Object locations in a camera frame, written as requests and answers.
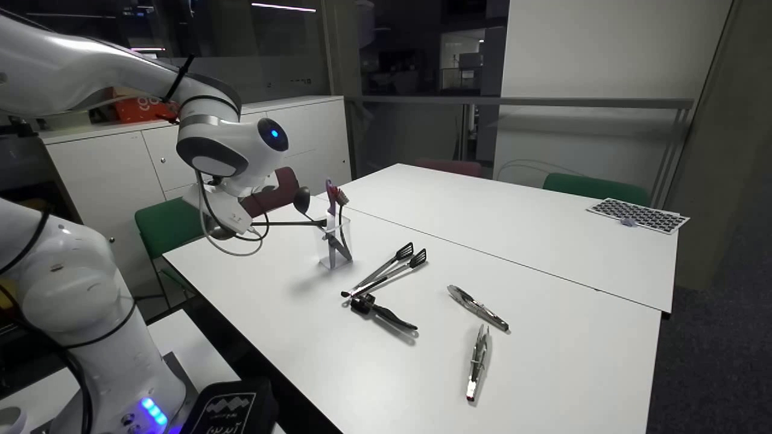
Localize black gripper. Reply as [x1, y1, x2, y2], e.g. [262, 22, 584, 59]
[203, 196, 254, 239]

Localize steel ladle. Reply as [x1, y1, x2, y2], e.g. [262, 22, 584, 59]
[254, 190, 326, 230]

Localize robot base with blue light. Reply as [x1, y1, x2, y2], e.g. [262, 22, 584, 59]
[86, 352, 187, 434]

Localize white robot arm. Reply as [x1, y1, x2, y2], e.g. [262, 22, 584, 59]
[0, 13, 290, 434]

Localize black ladle in jar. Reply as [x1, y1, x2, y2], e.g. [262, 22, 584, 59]
[294, 187, 353, 263]

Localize red spatula in jar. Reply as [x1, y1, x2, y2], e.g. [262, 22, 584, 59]
[326, 178, 349, 243]

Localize short black tongs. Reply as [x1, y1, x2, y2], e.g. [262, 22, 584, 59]
[349, 295, 418, 336]

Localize long black-tipped tongs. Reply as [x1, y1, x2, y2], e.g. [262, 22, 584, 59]
[347, 243, 426, 299]

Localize steel tongs far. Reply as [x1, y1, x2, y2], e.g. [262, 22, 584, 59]
[446, 284, 512, 334]

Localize steel tongs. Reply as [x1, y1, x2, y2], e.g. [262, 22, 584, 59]
[446, 284, 512, 334]
[466, 327, 489, 404]

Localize steel tongs near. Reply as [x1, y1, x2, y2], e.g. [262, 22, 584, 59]
[466, 327, 489, 404]

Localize green chair left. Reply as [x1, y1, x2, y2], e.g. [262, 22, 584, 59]
[136, 199, 203, 259]

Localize green chair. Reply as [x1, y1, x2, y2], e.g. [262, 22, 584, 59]
[543, 173, 648, 205]
[136, 199, 203, 259]

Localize maroon chair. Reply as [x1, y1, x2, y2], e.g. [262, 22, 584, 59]
[242, 166, 302, 217]

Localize orange gousto box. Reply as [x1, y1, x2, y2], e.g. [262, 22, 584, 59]
[114, 99, 177, 124]

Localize black control box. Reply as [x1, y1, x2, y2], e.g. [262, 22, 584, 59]
[180, 381, 277, 434]

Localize dark red chair far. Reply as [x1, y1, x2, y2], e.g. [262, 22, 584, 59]
[414, 160, 484, 178]

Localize green chair far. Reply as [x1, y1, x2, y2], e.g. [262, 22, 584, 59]
[543, 173, 648, 205]

